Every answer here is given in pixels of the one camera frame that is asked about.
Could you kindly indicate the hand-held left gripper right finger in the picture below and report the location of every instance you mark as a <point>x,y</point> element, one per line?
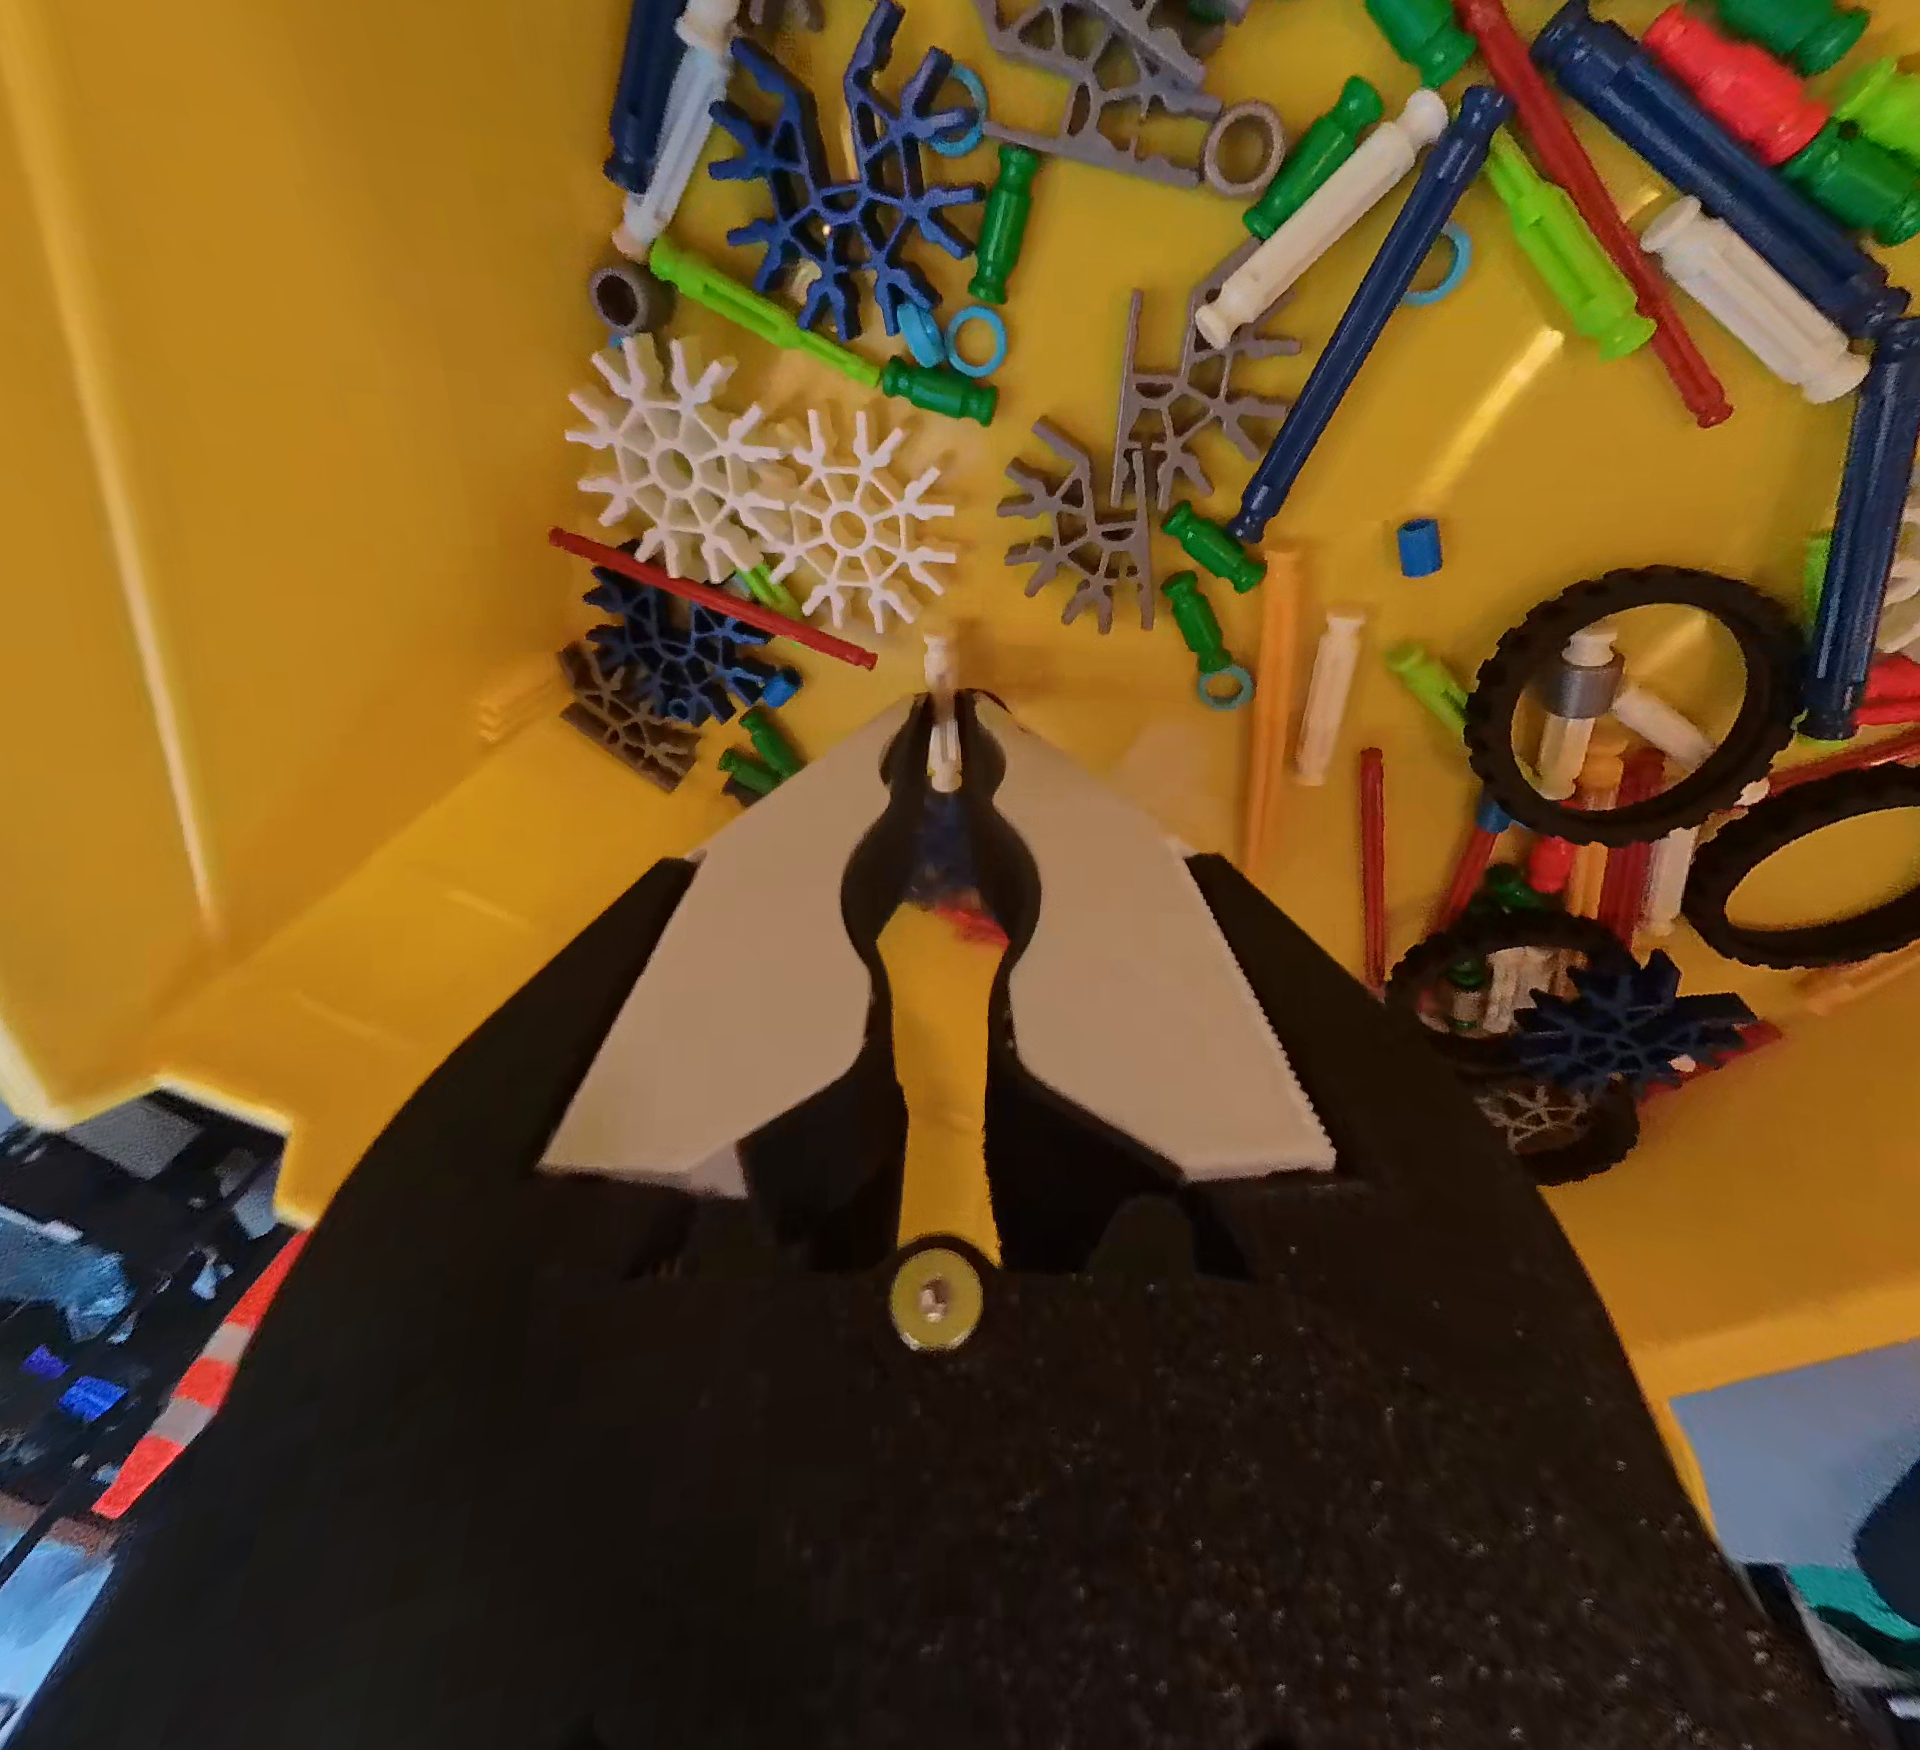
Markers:
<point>1170,1030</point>

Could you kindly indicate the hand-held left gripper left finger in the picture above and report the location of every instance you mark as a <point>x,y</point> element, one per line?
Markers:
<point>710,1030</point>

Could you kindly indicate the short white rod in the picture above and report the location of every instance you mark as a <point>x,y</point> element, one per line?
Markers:
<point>934,729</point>

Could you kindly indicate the yellow plastic bin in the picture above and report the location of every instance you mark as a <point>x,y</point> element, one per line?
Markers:
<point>297,436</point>

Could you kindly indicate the pile of colourful toy rods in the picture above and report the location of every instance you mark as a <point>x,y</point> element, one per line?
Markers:
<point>1357,322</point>

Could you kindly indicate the blue snowflake connector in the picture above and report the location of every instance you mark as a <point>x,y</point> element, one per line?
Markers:
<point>842,208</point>
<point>1628,1021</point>
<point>684,651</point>

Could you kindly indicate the white snowflake connector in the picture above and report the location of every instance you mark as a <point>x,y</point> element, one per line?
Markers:
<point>690,469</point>
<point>876,526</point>

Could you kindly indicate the orange white traffic cone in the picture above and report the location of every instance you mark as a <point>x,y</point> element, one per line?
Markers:
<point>193,1388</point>

